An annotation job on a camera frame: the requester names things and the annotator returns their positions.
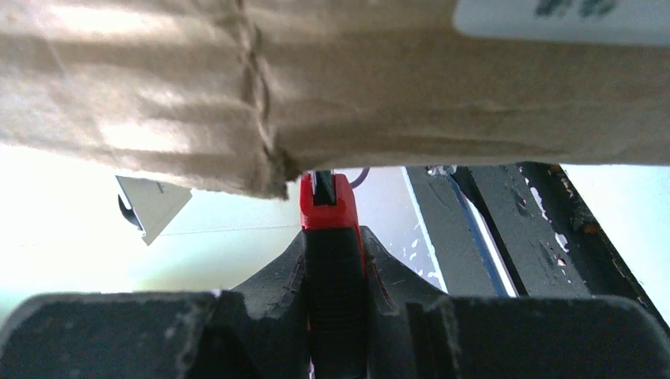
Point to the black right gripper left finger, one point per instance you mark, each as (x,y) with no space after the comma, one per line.
(258,329)

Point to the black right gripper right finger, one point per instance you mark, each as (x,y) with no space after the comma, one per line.
(419,331)

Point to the red black utility knife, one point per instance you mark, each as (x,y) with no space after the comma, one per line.
(335,276)

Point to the brown cardboard express box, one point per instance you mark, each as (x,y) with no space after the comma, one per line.
(243,96)

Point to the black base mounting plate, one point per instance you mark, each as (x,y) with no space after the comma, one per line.
(519,229)

